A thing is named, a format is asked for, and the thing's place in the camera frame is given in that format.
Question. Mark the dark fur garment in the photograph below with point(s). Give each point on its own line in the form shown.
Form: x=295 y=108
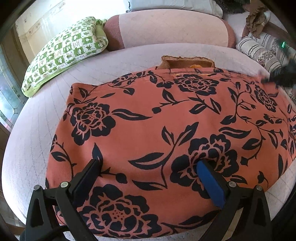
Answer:
x=232 y=6

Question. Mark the brown crumpled garment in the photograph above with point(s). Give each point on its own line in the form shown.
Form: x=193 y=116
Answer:
x=259 y=16

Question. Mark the green patterned pillow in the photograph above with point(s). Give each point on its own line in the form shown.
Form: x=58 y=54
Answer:
x=82 y=40

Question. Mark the grey pillow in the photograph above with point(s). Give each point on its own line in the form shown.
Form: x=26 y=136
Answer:
x=203 y=6

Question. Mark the stained glass window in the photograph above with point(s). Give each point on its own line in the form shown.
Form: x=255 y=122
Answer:
x=12 y=99

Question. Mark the pink bolster cushion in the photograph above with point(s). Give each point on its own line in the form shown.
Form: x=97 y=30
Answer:
x=161 y=26

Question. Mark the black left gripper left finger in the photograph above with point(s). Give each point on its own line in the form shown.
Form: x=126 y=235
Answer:
x=54 y=211

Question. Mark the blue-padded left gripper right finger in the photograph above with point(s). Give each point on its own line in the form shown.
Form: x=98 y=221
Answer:
x=254 y=222

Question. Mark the striped floral pillow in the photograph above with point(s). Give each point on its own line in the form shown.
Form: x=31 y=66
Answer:
x=258 y=53

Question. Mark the orange floral blouse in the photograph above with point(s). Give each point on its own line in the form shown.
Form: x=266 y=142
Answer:
x=148 y=130

